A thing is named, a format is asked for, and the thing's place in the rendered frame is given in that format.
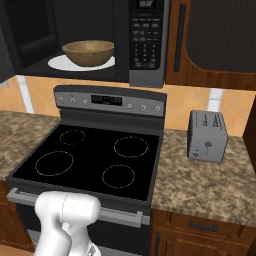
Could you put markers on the brown wooden base cupboard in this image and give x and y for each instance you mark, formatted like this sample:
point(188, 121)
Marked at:
point(10, 220)

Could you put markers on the brown wooden base cupboard door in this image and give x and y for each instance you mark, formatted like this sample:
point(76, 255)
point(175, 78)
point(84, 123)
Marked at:
point(200, 246)

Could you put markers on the wooden bowl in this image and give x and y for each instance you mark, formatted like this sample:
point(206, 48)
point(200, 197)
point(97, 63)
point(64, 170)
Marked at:
point(88, 52)

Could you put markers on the black microwave oven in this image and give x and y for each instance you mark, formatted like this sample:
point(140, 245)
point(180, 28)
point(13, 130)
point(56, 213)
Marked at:
point(146, 40)

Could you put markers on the black microwave door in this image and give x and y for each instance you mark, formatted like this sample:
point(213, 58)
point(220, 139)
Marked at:
point(6, 43)

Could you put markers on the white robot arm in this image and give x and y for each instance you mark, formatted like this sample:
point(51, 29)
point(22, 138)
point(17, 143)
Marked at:
point(66, 216)

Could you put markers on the grey toaster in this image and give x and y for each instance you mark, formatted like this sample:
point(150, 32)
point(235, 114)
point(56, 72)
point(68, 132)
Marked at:
point(206, 136)

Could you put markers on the brown cupboard door dark panel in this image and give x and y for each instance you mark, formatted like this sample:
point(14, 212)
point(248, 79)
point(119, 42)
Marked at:
point(216, 36)

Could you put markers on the black and grey stove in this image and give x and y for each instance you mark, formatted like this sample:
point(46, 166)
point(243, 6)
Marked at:
point(96, 156)

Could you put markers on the white microwave turntable plate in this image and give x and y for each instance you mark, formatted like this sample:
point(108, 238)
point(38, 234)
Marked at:
point(60, 63)

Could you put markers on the brown wooden drawer front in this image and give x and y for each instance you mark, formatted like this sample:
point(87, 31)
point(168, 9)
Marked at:
point(213, 226)

